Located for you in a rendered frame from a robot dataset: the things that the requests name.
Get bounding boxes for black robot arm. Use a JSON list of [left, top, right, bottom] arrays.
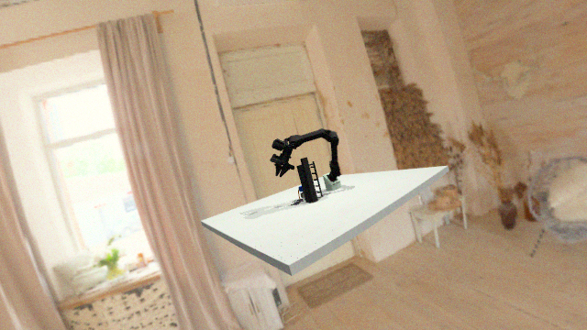
[[271, 128, 341, 182]]

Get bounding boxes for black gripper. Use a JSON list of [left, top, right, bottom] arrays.
[[270, 152, 294, 177]]

